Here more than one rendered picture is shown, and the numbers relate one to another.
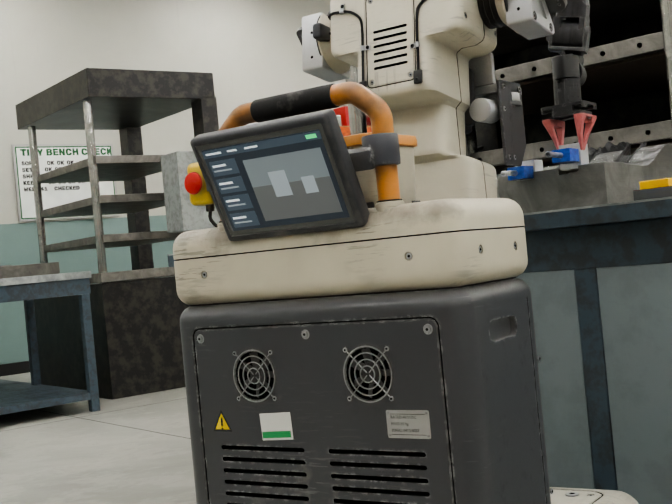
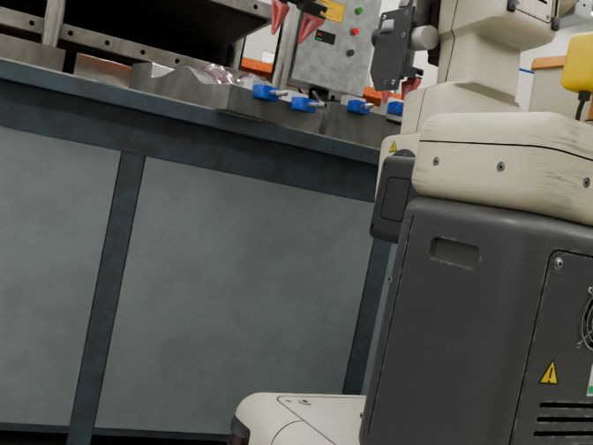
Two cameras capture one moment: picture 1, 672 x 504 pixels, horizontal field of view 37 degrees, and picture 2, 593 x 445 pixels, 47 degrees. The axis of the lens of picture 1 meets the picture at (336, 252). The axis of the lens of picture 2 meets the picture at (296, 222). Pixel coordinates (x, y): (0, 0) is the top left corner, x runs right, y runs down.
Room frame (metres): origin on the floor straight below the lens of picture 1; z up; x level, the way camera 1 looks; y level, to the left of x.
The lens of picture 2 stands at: (1.55, 1.11, 0.65)
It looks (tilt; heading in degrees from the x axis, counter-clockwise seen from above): 2 degrees down; 296
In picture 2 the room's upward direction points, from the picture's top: 11 degrees clockwise
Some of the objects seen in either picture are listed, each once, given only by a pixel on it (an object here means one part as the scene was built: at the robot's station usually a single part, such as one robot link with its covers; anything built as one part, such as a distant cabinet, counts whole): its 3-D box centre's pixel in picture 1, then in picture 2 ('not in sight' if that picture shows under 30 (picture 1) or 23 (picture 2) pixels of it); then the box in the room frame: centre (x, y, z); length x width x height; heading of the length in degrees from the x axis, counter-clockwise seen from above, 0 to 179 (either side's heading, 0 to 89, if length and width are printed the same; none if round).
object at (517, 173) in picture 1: (518, 173); (360, 107); (2.17, -0.41, 0.89); 0.13 x 0.05 x 0.05; 138
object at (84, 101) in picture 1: (130, 235); not in sight; (6.85, 1.40, 1.03); 1.54 x 0.94 x 2.06; 37
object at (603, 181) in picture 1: (603, 179); (334, 124); (2.33, -0.64, 0.87); 0.50 x 0.26 x 0.14; 138
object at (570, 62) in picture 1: (566, 69); not in sight; (2.14, -0.53, 1.10); 0.07 x 0.06 x 0.07; 157
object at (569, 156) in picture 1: (563, 155); (401, 109); (2.10, -0.50, 0.91); 0.13 x 0.05 x 0.05; 138
